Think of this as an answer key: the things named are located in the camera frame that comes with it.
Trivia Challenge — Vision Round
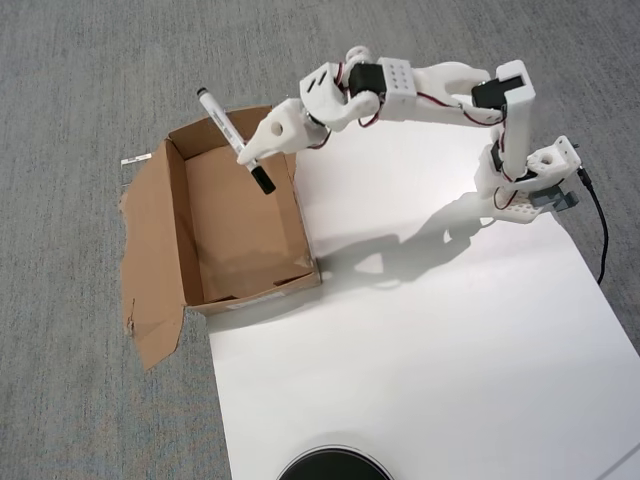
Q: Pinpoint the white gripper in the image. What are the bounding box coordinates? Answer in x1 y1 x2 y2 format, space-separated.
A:
236 98 330 167

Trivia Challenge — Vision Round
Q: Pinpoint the white marker pen black cap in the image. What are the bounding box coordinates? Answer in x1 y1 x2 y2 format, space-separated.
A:
196 87 277 196

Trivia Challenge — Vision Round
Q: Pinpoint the open brown cardboard box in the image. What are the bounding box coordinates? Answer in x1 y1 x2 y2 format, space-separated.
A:
118 103 322 372

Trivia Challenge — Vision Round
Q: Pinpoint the gray table clamp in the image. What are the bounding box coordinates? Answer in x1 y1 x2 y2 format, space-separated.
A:
530 187 580 214

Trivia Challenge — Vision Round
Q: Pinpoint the black round disc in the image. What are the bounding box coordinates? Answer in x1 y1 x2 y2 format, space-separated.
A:
276 444 396 480

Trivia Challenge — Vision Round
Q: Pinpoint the black power cable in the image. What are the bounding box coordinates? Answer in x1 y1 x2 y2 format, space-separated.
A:
577 168 610 286

